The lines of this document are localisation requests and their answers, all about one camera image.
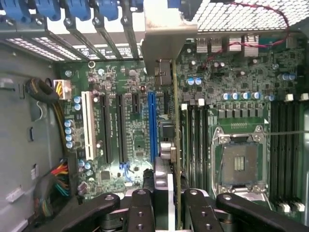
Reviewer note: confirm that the blue expansion slot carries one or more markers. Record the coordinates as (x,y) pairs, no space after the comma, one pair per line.
(152,125)

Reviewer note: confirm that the CPU socket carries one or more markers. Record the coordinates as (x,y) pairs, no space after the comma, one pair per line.
(239,164)

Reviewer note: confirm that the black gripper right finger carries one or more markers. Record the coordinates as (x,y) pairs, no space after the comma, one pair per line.
(202,212)

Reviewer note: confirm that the silver port block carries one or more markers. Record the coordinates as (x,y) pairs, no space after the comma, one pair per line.
(234,43)
(216,44)
(251,46)
(202,45)

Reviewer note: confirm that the white power connector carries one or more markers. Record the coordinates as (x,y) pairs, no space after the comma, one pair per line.
(63,89)

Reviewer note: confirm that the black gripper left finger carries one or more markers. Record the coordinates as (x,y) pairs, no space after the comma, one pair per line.
(141,212)

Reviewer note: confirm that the long black expansion slot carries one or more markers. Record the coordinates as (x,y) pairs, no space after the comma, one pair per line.
(121,130)
(105,130)

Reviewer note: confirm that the white expansion slot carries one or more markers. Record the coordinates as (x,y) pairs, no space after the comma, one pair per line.
(88,125)

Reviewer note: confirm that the thin metal locking lever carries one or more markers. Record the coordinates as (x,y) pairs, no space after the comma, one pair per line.
(289,132)

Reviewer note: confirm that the green motherboard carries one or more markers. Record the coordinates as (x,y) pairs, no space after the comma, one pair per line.
(135,130)

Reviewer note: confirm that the grey open PC case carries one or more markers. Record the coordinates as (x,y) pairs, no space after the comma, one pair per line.
(241,17)

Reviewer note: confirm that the metal expansion slot cover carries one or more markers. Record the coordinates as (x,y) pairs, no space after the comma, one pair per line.
(83,38)
(108,41)
(131,41)

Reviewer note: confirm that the short black expansion slot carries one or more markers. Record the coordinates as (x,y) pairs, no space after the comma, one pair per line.
(135,104)

